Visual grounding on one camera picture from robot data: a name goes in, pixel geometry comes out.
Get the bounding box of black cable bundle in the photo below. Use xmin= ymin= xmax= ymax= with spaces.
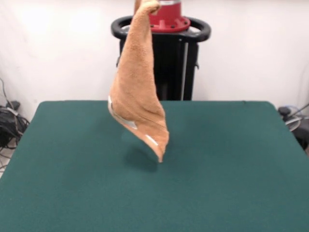
xmin=0 ymin=77 xmax=31 ymax=170

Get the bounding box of tan terry towel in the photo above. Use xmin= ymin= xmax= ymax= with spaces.
xmin=107 ymin=0 xmax=169 ymax=164

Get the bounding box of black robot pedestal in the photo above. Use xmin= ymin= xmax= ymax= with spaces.
xmin=111 ymin=14 xmax=212 ymax=101

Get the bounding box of dark green table cloth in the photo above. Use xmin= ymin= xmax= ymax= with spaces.
xmin=0 ymin=101 xmax=309 ymax=232

